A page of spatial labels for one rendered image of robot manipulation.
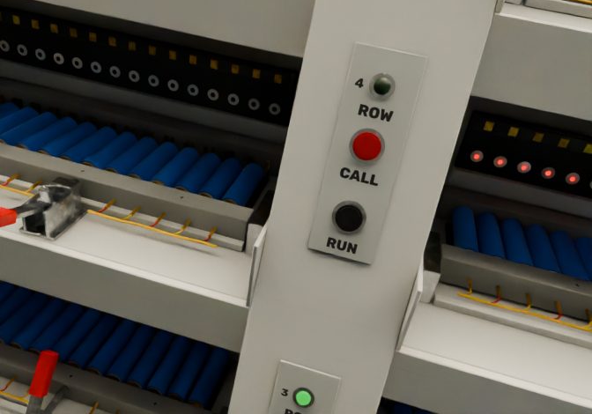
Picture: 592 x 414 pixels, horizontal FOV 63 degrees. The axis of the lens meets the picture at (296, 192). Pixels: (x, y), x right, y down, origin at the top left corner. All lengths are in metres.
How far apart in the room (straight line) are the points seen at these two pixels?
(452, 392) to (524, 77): 0.19
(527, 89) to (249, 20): 0.16
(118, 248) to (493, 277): 0.27
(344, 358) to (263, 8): 0.22
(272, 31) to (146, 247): 0.17
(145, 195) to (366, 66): 0.19
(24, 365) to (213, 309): 0.24
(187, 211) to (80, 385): 0.20
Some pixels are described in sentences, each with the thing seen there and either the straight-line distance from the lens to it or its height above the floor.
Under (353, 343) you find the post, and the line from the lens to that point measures 0.32.
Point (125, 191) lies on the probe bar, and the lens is 0.38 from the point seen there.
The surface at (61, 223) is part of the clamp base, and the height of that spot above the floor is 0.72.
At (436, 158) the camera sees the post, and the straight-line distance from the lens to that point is 0.28.
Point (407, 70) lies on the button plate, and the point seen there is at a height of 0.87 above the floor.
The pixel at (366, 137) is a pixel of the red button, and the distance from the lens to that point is 0.27.
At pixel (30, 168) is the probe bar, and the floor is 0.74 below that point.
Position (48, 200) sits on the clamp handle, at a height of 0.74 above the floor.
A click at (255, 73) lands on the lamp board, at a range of 0.45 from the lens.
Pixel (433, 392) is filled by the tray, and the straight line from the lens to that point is 0.34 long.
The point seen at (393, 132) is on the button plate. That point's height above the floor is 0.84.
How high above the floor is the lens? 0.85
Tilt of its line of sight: 13 degrees down
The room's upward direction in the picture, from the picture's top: 13 degrees clockwise
